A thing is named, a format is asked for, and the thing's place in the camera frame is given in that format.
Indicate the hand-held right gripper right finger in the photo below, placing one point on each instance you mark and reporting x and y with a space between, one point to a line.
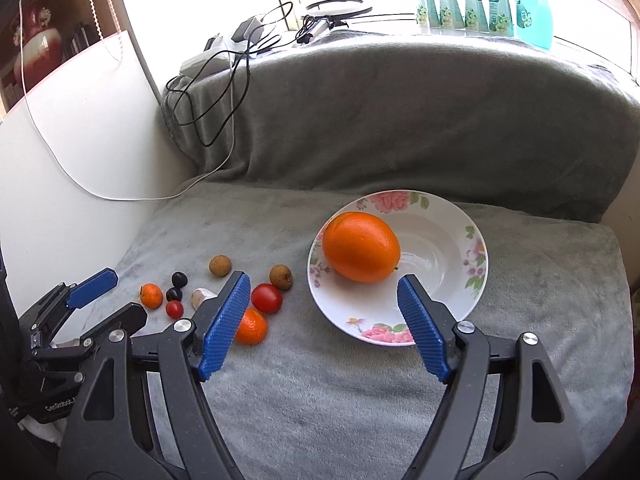
422 330

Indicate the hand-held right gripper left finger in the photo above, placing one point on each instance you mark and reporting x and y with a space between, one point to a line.
227 325

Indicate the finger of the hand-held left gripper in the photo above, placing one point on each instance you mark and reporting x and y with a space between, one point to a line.
132 317
92 287

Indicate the small mandarin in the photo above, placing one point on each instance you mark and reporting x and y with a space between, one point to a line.
151 296

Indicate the dark grape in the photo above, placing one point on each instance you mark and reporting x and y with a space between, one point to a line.
179 279
173 293

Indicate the white floral plate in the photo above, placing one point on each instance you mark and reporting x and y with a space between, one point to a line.
440 255

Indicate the small red cherry tomato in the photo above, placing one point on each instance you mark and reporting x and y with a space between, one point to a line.
174 309

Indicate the brown longan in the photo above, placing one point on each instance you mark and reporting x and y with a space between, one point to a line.
220 266
281 277

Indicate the large orange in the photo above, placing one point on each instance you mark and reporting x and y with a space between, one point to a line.
360 247

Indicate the grey fleece blanket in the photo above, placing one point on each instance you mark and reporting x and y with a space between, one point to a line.
350 410

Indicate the white cabinet panel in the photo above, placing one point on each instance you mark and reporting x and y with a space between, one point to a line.
90 135

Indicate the red vase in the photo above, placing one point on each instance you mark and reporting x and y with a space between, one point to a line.
37 45

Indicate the grey power adapter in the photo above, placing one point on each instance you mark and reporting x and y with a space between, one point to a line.
247 29

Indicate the black and silver device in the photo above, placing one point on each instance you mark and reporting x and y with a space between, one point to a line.
315 27

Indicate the turquoise detergent bottle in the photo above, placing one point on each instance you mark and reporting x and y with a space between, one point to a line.
532 5

